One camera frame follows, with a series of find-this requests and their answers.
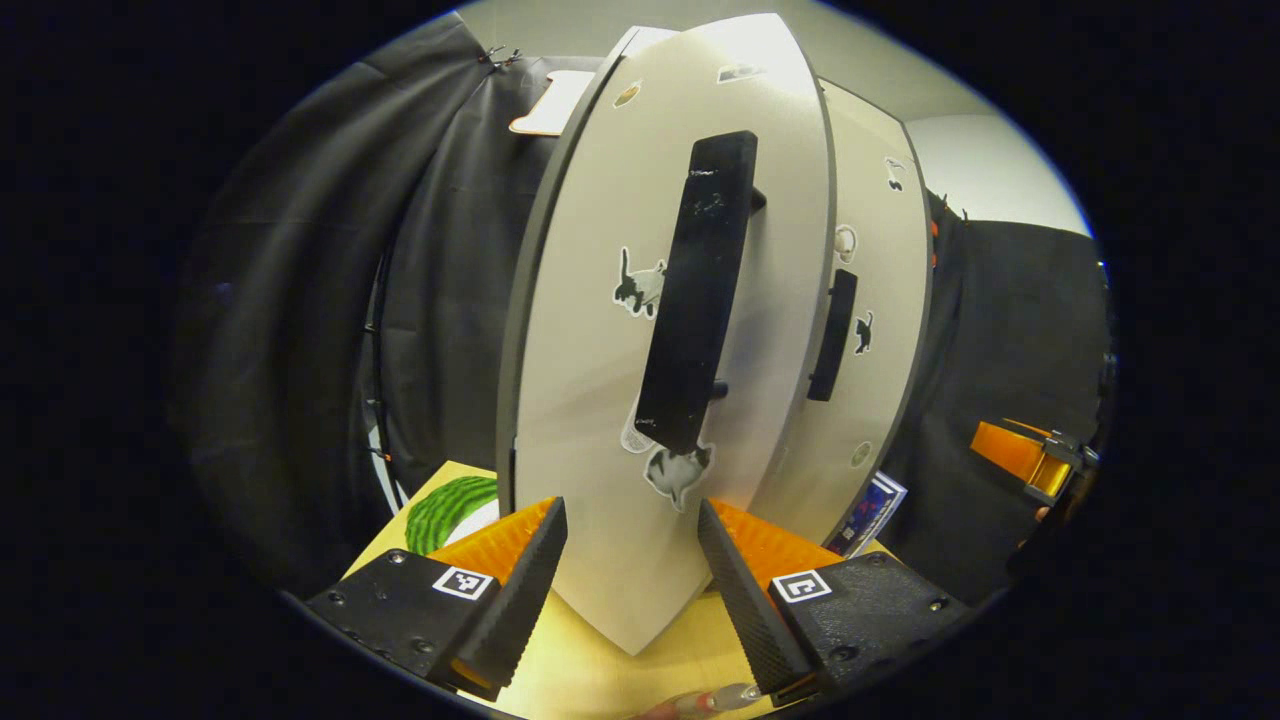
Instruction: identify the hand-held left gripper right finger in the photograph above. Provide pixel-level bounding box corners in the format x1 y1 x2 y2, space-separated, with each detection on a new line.
697 498 973 706

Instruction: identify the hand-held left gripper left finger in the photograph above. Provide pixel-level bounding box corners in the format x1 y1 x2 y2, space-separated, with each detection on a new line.
305 496 569 701

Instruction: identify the green watermelon coaster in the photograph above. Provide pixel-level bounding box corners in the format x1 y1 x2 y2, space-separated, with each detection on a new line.
404 475 501 557

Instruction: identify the white cabinet door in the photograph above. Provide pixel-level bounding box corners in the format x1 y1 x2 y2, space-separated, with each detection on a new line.
495 12 839 658
750 80 936 546

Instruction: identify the dark blue book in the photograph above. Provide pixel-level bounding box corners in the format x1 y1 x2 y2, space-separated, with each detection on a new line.
828 471 909 559

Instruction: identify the black door handle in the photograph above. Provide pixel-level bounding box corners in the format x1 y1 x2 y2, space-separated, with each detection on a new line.
806 268 859 403
634 130 769 456

